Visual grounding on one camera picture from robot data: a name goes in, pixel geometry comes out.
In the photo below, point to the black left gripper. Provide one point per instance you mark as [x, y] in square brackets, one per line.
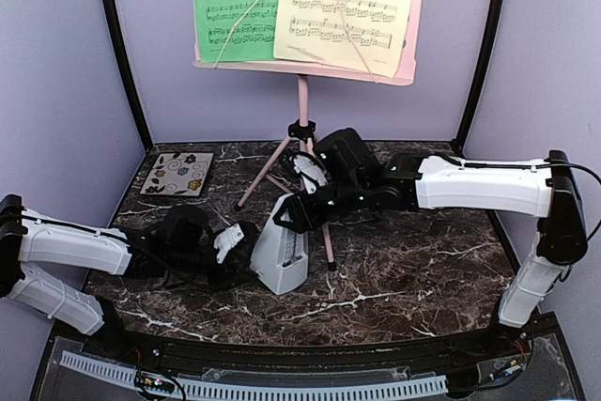
[226, 281]

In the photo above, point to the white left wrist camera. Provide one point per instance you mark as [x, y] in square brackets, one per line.
[226, 241]

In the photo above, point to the yellow paper sheet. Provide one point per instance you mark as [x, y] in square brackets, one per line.
[363, 35]

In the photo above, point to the black right frame post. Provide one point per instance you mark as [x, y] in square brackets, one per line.
[480, 72]

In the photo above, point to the white metronome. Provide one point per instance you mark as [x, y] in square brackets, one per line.
[280, 258]

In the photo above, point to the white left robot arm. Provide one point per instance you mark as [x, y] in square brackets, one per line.
[182, 245]

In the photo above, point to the black frame post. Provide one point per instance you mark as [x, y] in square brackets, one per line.
[480, 72]
[125, 72]

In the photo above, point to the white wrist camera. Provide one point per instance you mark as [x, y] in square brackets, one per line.
[307, 168]
[226, 241]

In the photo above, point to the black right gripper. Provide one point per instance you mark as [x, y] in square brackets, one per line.
[311, 220]

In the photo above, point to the floral patterned coaster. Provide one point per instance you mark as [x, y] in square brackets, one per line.
[178, 174]

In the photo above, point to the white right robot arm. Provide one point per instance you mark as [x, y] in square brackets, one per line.
[541, 188]

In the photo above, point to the black front rail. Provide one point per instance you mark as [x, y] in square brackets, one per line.
[455, 354]

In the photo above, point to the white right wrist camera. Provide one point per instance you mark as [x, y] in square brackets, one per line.
[307, 168]

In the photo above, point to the black left frame post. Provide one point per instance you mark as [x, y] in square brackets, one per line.
[125, 72]

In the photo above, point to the grey cable duct strip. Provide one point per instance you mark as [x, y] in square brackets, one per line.
[219, 384]

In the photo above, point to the green paper sheet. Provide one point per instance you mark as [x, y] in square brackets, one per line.
[239, 32]

